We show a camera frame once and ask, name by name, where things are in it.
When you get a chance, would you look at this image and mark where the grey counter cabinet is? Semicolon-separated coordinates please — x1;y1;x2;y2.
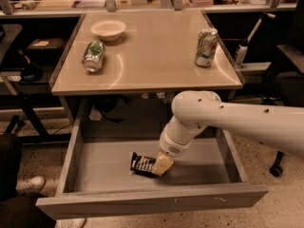
50;9;243;119

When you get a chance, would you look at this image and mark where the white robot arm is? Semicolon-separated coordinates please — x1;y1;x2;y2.
153;91;304;176

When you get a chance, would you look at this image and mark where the white paper bowl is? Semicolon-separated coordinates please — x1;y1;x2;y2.
90;20;126;42

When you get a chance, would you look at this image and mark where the white handheld vacuum stick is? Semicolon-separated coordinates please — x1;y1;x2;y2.
234;11;276;69

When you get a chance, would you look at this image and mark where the person's dark trouser leg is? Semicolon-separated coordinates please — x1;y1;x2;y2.
0;134;56;228

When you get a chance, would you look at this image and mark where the open grey drawer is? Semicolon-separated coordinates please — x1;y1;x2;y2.
35;98;270;220

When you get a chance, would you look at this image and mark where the green soda can upright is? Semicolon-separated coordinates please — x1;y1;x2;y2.
195;28;218;67

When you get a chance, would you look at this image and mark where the green soda can lying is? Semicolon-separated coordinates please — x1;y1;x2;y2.
82;40;105;73

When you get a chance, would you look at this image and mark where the black rxbar chocolate wrapper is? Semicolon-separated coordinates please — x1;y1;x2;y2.
130;153;156;176

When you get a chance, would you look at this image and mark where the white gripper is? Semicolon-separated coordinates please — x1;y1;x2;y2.
152;130;190;176

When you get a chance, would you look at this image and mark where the black office chair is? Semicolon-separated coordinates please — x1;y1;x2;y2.
259;0;304;178

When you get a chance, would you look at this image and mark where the black box with label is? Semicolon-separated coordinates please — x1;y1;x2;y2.
27;37;66;57

